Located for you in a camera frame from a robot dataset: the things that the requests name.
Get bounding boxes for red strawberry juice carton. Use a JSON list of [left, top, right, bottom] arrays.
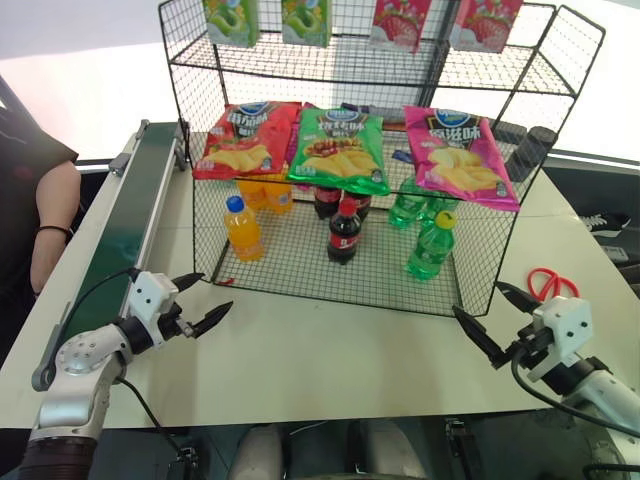
[[369, 0, 434, 55], [449, 0, 524, 54]]

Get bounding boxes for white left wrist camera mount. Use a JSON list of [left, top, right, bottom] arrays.
[[126, 270, 183, 347]]

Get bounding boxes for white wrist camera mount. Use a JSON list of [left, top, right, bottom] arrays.
[[126, 270, 183, 347], [524, 295, 594, 384]]

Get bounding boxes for green conveyor belt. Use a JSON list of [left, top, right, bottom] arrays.
[[30, 118, 192, 394]]

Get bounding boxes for pink potato chips bag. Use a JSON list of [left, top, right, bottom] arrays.
[[402, 105, 522, 214]]

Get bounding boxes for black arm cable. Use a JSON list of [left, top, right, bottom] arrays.
[[49, 267, 194, 466], [509, 347, 640, 439]]

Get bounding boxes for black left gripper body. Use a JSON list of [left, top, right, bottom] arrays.
[[157, 299, 198, 344]]

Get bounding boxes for grey rounded shape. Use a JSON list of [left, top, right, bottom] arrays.
[[358, 418, 427, 480], [231, 423, 287, 480]]

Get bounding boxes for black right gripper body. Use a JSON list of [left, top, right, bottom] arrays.
[[501, 323, 552, 372]]

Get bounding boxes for red handled scissors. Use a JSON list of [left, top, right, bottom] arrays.
[[524, 267, 582, 302]]

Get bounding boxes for orange soda bottle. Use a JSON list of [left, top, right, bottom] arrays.
[[223, 195, 266, 264], [235, 178, 267, 212], [262, 179, 296, 216]]

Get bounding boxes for green apple juice carton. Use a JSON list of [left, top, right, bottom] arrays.
[[203, 0, 262, 49], [280, 0, 334, 50]]

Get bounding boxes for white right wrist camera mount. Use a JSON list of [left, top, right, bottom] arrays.
[[524, 295, 594, 384]]

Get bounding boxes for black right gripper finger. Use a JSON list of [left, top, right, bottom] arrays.
[[494, 281, 542, 314], [451, 304, 507, 370]]

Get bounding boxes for red potato chips bag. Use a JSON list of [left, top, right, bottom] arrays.
[[192, 100, 303, 182]]

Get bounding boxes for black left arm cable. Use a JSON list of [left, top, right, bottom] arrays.
[[49, 267, 194, 466]]

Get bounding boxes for black ribbed block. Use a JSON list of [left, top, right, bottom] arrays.
[[505, 125, 556, 184], [492, 119, 529, 149]]

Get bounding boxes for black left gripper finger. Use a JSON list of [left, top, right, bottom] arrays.
[[191, 300, 235, 340], [171, 272, 207, 292]]

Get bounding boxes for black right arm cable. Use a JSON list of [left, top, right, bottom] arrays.
[[509, 347, 640, 439]]

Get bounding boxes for black wire mesh rack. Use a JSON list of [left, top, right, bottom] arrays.
[[157, 0, 608, 319]]

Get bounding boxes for black shoe white lettering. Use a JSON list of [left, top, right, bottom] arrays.
[[578, 211, 634, 237]]

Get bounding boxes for green potato chips bag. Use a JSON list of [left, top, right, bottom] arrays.
[[284, 105, 393, 198]]

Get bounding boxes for person's black shirt torso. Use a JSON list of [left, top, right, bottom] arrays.
[[0, 74, 81, 361]]

